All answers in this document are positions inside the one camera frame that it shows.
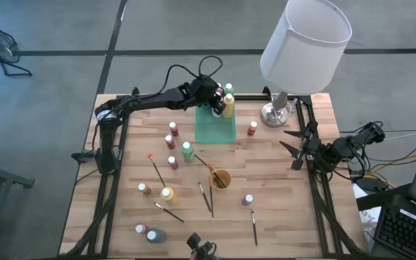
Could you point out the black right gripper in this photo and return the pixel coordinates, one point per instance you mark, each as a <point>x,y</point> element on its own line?
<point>310,144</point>

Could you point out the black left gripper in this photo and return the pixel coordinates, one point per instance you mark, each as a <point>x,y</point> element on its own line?
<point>204,92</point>

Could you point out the large pale yellow paint bottle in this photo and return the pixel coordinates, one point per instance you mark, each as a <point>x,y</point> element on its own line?
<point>228,108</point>

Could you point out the small orange paint bottle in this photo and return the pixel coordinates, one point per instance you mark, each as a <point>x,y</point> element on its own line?
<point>252,129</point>

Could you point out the small light purple paint bottle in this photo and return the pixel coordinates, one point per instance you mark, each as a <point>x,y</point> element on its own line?
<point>247,200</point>

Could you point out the large golden yellow paint bottle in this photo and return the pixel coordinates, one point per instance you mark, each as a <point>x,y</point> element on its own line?
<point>168,195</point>

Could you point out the large dark paint bottle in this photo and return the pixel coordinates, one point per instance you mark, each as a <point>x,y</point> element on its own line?
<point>156,236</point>

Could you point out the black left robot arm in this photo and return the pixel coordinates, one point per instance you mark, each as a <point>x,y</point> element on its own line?
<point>146,100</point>

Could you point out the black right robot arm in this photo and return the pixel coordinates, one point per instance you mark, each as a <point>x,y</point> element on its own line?
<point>341,150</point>

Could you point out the small red paint bottle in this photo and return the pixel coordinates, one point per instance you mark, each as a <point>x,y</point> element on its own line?
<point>174,130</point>
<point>170,142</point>

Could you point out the small magenta paint bottle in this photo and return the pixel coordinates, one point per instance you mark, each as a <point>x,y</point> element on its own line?
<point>173,163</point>

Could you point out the small ochre paint bottle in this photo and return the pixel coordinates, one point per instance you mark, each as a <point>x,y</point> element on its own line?
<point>145,189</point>

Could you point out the small pink paint bottle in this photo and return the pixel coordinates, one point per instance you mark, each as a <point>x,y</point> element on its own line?
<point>142,229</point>

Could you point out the green plastic tray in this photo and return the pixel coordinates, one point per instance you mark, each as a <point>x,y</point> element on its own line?
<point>215,131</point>

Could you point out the yellow ribbed cup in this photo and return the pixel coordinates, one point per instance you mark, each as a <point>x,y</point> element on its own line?
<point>229,179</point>

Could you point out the black power adapter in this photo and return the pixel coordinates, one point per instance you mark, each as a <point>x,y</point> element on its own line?
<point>372,184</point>

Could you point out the table lamp with white shade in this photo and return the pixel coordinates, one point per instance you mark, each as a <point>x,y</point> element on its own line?
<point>302,47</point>

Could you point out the black desk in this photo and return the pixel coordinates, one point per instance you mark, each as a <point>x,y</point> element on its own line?
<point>381,198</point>

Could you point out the white printed paper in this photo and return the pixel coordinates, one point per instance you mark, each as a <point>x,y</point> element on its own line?
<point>368,220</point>

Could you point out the black pen left edge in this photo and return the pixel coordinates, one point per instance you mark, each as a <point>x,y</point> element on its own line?
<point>169,212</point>

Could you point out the black keyboard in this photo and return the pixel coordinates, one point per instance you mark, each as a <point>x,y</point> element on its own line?
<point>406,231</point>

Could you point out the black metal table frame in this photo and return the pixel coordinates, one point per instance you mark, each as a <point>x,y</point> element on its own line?
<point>251,97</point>

